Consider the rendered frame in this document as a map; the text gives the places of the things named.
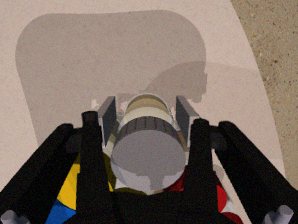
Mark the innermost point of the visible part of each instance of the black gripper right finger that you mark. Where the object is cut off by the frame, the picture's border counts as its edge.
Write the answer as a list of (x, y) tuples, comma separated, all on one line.
[(266, 196)]

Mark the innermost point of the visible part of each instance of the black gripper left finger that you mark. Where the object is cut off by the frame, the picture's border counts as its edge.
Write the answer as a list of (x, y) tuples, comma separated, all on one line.
[(31, 193)]

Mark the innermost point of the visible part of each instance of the red-capped bottle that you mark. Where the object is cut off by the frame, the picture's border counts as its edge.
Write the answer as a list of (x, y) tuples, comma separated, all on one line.
[(179, 184), (229, 209)]

